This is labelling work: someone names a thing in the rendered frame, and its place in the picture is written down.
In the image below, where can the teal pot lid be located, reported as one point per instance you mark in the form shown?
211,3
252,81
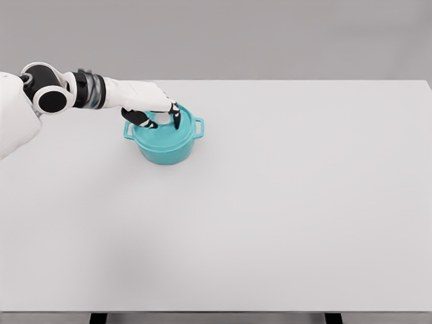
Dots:
168,132

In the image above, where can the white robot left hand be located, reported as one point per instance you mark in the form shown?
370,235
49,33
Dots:
145,96

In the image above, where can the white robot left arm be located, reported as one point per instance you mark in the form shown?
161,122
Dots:
50,98

